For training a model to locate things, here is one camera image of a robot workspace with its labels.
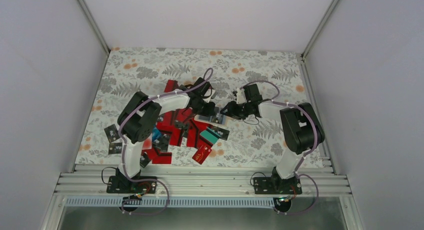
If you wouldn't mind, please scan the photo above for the beige leather card holder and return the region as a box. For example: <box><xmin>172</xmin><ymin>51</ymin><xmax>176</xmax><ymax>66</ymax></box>
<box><xmin>194</xmin><ymin>106</ymin><xmax>227</xmax><ymax>126</ymax></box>

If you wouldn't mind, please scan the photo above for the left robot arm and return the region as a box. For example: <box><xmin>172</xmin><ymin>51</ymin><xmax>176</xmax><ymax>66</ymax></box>
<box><xmin>111</xmin><ymin>77</ymin><xmax>215</xmax><ymax>193</ymax></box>

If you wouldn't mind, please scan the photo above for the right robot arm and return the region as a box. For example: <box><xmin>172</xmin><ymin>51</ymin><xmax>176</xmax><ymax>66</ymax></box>
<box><xmin>220</xmin><ymin>83</ymin><xmax>325</xmax><ymax>194</ymax></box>

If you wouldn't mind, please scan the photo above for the red card top left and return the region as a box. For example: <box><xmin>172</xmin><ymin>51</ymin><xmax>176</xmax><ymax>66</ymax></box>
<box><xmin>164</xmin><ymin>79</ymin><xmax>179</xmax><ymax>93</ymax></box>

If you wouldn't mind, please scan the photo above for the black vip card upper right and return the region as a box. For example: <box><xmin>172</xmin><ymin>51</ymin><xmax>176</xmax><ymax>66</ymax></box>
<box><xmin>211</xmin><ymin>126</ymin><xmax>230</xmax><ymax>141</ymax></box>

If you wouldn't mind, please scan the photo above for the black vip card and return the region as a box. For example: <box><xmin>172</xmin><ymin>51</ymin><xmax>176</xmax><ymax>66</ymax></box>
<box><xmin>211</xmin><ymin>126</ymin><xmax>230</xmax><ymax>141</ymax></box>
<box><xmin>108</xmin><ymin>142</ymin><xmax>123</xmax><ymax>155</ymax></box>
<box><xmin>104</xmin><ymin>124</ymin><xmax>120</xmax><ymax>143</ymax></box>

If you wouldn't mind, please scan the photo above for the teal card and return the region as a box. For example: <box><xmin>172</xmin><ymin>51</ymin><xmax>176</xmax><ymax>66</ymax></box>
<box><xmin>199</xmin><ymin>127</ymin><xmax>221</xmax><ymax>145</ymax></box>

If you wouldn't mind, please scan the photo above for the blue card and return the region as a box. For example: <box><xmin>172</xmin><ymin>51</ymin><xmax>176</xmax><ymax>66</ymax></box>
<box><xmin>151</xmin><ymin>127</ymin><xmax>162</xmax><ymax>141</ymax></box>

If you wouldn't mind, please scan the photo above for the red card bottom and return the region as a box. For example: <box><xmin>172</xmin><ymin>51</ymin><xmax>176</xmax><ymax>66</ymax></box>
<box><xmin>151</xmin><ymin>155</ymin><xmax>172</xmax><ymax>165</ymax></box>

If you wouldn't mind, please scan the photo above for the black vip card far left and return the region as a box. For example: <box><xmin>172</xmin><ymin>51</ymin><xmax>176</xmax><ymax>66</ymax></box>
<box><xmin>104</xmin><ymin>124</ymin><xmax>120</xmax><ymax>143</ymax></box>

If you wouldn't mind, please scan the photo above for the black vip card left lower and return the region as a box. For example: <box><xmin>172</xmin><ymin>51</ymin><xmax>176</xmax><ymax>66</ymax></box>
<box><xmin>108</xmin><ymin>142</ymin><xmax>123</xmax><ymax>155</ymax></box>

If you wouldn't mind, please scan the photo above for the floral table mat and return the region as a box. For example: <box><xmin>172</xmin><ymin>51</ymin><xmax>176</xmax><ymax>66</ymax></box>
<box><xmin>76</xmin><ymin>47</ymin><xmax>324</xmax><ymax>174</ymax></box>

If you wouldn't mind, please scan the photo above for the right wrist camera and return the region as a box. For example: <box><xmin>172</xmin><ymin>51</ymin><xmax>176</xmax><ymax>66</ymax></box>
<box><xmin>233</xmin><ymin>88</ymin><xmax>247</xmax><ymax>105</ymax></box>

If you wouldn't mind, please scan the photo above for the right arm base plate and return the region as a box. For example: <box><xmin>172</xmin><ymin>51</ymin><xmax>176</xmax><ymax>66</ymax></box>
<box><xmin>252</xmin><ymin>176</ymin><xmax>303</xmax><ymax>195</ymax></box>

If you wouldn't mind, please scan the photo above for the aluminium rail frame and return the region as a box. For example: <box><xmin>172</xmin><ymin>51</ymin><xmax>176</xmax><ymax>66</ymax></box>
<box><xmin>41</xmin><ymin>164</ymin><xmax>363</xmax><ymax>230</ymax></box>

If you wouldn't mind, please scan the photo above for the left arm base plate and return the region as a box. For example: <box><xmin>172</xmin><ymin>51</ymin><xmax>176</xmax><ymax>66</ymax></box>
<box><xmin>106</xmin><ymin>176</ymin><xmax>158</xmax><ymax>195</ymax></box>

